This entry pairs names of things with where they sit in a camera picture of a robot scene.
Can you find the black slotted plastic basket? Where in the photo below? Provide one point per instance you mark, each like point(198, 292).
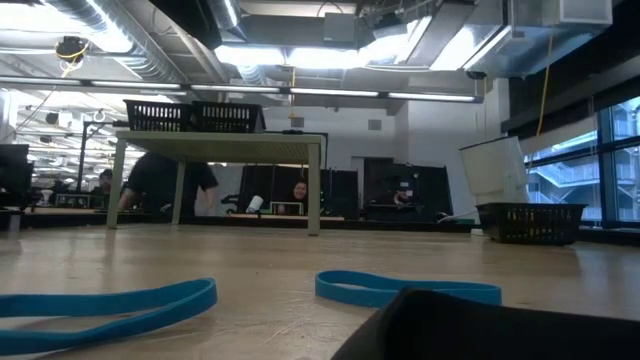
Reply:
point(157, 117)
point(530, 230)
point(227, 119)

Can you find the blue rubber band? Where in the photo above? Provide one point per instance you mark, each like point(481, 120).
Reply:
point(350, 295)
point(190, 295)

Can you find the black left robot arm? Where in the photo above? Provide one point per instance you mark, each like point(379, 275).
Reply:
point(190, 20)

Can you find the person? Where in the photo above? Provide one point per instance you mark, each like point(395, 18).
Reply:
point(160, 180)
point(105, 177)
point(300, 191)
point(400, 197)

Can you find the white cylindrical device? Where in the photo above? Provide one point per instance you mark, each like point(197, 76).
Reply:
point(254, 204)

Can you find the long ceiling light bar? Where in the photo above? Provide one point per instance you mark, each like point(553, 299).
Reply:
point(330, 92)

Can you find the white small table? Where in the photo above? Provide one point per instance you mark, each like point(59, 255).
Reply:
point(225, 145)

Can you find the black partition panel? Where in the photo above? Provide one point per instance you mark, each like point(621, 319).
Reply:
point(425, 190)

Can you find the black binder clip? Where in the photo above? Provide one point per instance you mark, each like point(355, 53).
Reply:
point(475, 330)

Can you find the black monitor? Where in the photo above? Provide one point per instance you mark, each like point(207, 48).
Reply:
point(15, 170)

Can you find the black aluminium table frame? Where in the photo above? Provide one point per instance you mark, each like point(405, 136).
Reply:
point(400, 226)

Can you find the round silver ventilation duct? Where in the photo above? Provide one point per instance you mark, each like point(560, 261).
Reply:
point(115, 45)

